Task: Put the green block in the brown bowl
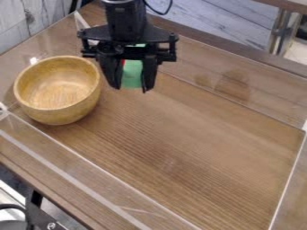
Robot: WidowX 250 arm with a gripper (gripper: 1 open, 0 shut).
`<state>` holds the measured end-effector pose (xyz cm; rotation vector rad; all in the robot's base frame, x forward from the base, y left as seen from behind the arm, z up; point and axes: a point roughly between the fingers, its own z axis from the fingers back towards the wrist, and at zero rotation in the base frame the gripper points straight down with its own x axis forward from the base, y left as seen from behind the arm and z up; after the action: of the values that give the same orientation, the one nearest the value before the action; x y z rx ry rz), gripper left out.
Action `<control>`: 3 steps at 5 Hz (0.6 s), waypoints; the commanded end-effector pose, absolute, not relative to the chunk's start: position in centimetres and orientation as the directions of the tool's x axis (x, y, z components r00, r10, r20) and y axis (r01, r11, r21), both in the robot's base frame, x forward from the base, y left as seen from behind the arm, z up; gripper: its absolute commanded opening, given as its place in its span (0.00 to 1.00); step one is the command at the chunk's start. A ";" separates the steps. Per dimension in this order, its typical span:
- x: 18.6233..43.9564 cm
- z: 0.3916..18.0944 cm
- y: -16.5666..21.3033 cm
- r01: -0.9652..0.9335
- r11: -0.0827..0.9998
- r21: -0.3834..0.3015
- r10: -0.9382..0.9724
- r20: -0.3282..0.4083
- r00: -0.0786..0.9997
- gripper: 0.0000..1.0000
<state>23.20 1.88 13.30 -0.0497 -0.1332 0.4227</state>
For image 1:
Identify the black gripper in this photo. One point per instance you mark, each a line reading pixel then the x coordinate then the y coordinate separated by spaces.
pixel 128 37

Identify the green rectangular block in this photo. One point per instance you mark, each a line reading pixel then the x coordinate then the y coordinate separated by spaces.
pixel 132 74

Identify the brown wooden bowl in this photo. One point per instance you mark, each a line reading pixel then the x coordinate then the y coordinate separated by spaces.
pixel 57 90

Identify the metal table leg background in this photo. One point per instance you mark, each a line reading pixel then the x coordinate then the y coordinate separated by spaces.
pixel 282 32

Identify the clear acrylic corner bracket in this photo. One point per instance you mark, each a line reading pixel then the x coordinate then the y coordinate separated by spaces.
pixel 82 25

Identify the black table leg bracket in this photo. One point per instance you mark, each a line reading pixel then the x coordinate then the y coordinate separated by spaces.
pixel 38 220

